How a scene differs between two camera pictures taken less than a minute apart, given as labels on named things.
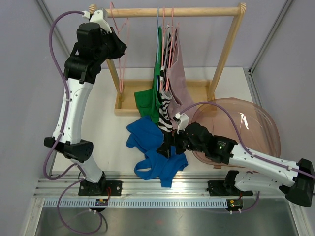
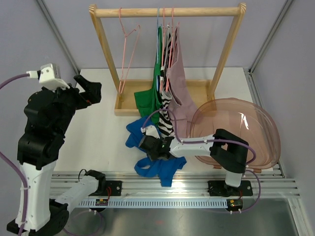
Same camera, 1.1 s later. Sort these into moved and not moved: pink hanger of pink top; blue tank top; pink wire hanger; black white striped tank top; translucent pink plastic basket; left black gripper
Moved: pink wire hanger; left black gripper
Not moved: black white striped tank top; translucent pink plastic basket; pink hanger of pink top; blue tank top
